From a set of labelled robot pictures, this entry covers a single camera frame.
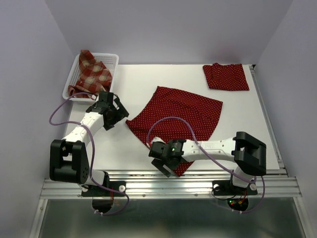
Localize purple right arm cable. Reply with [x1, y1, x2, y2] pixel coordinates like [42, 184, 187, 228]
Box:
[147, 117, 265, 216]

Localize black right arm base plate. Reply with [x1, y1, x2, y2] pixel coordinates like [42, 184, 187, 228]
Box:
[212, 180, 258, 196]

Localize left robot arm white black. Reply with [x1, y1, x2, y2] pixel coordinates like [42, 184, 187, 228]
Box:
[50, 91, 129, 195]

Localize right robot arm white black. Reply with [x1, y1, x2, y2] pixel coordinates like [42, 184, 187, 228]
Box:
[149, 132, 266, 196]

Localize white plastic basket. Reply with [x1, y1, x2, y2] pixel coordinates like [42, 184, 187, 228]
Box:
[62, 50, 119, 103]

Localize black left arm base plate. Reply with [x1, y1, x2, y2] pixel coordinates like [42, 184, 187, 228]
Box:
[81, 180, 126, 197]

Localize aluminium rail frame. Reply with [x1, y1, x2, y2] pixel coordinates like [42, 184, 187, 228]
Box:
[30, 65, 315, 238]

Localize red patterned skirt in basket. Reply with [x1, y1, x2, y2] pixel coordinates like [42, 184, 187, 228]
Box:
[68, 50, 112, 96]

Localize red polka dot skirt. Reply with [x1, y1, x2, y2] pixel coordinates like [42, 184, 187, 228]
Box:
[203, 63, 250, 91]
[125, 85, 224, 178]

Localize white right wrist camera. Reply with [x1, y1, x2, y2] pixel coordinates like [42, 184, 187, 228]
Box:
[146, 137, 165, 148]

